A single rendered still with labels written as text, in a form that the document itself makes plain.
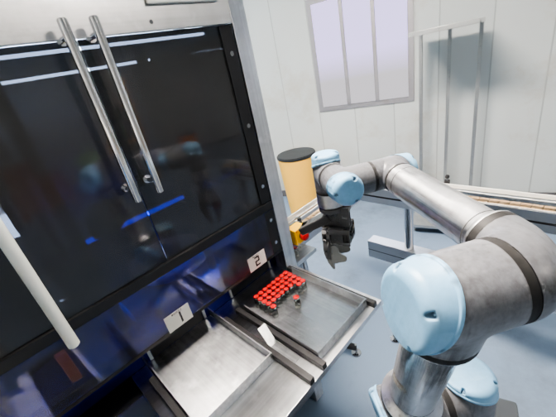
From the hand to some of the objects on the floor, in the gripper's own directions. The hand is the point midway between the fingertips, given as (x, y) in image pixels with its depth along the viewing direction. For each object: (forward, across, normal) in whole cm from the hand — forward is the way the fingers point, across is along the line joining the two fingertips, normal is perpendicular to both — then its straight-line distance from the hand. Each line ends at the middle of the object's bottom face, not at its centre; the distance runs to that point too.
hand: (332, 261), depth 98 cm
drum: (+108, +238, +107) cm, 282 cm away
